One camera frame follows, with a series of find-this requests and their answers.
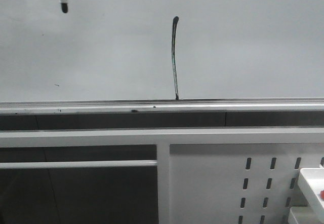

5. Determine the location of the large white whiteboard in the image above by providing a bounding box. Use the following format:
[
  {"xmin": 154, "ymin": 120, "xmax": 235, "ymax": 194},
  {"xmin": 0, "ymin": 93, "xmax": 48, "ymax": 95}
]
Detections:
[{"xmin": 1, "ymin": 0, "xmax": 323, "ymax": 102}]

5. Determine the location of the white metal pegboard stand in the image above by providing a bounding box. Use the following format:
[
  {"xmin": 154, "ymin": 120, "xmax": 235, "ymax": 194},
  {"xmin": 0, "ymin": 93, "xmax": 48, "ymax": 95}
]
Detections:
[{"xmin": 1, "ymin": 127, "xmax": 323, "ymax": 223}]

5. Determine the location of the white upper plastic tray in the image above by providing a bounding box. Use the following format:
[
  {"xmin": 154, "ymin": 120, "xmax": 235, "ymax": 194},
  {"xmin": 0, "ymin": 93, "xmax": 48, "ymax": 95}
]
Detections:
[{"xmin": 298, "ymin": 168, "xmax": 323, "ymax": 223}]

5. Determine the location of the white plastic tray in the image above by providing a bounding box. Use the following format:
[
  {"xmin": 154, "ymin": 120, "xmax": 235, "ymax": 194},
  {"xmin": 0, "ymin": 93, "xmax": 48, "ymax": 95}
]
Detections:
[
  {"xmin": 288, "ymin": 206, "xmax": 321, "ymax": 224},
  {"xmin": 298, "ymin": 168, "xmax": 323, "ymax": 223}
]

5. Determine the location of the white lower plastic tray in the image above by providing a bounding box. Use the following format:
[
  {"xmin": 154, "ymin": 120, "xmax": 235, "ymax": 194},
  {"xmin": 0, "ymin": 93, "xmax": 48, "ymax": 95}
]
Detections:
[{"xmin": 288, "ymin": 206, "xmax": 321, "ymax": 224}]

